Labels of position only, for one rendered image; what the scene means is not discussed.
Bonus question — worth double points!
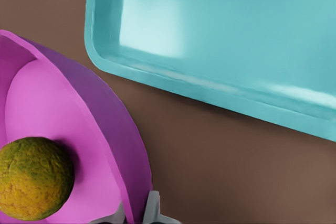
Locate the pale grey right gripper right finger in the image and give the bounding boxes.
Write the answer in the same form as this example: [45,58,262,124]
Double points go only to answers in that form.
[142,189,181,224]

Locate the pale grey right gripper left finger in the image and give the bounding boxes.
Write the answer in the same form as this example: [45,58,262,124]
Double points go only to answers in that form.
[90,201,127,224]

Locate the green-orange round orange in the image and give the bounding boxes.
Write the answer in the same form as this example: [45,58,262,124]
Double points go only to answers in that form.
[0,136,76,222]

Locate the pink round plate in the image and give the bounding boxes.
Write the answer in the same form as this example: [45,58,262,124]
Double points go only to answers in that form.
[0,29,153,224]

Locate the teal rectangular tray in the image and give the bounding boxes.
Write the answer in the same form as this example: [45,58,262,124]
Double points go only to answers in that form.
[84,0,336,142]

